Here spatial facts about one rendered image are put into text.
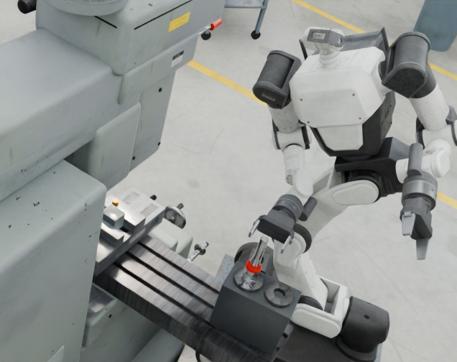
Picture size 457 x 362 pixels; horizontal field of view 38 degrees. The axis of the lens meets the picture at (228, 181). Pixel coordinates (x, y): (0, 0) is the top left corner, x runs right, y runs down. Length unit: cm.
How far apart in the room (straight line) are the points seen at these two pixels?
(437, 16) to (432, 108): 447
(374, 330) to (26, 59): 165
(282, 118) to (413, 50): 52
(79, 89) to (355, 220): 291
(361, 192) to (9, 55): 115
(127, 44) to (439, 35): 522
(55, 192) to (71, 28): 37
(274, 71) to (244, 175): 210
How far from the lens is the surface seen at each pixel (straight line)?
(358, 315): 256
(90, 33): 152
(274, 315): 195
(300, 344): 261
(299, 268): 243
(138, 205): 228
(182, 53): 176
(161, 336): 293
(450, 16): 643
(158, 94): 180
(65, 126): 146
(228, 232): 372
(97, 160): 164
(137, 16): 147
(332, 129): 200
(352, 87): 190
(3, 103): 136
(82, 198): 146
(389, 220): 426
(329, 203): 218
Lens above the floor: 256
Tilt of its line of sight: 39 degrees down
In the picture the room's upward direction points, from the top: 18 degrees clockwise
